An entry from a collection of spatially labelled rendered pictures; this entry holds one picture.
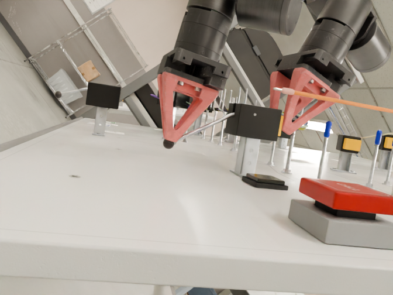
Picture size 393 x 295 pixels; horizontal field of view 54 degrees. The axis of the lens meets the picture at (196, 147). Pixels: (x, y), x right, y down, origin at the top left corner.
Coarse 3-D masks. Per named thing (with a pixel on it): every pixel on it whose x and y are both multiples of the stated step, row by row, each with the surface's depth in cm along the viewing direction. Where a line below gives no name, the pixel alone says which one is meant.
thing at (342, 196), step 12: (312, 180) 28; (324, 180) 29; (300, 192) 29; (312, 192) 27; (324, 192) 25; (336, 192) 24; (348, 192) 25; (360, 192) 25; (372, 192) 26; (324, 204) 27; (336, 204) 24; (348, 204) 24; (360, 204) 25; (372, 204) 25; (384, 204) 25; (348, 216) 26; (360, 216) 26; (372, 216) 26
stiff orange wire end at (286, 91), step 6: (282, 90) 35; (288, 90) 35; (294, 90) 35; (306, 96) 36; (312, 96) 36; (318, 96) 36; (324, 96) 36; (336, 102) 37; (342, 102) 37; (348, 102) 37; (354, 102) 38; (372, 108) 39; (378, 108) 39; (384, 108) 39
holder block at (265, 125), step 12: (240, 108) 46; (252, 108) 47; (264, 108) 47; (228, 120) 50; (240, 120) 46; (252, 120) 47; (264, 120) 47; (276, 120) 48; (228, 132) 49; (240, 132) 47; (252, 132) 47; (264, 132) 47; (276, 132) 48
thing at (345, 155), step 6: (342, 138) 74; (348, 138) 73; (354, 138) 73; (360, 138) 73; (342, 144) 74; (342, 150) 74; (348, 150) 74; (354, 150) 73; (342, 156) 75; (348, 156) 76; (342, 162) 77; (348, 162) 76; (330, 168) 77; (342, 168) 77; (348, 168) 75
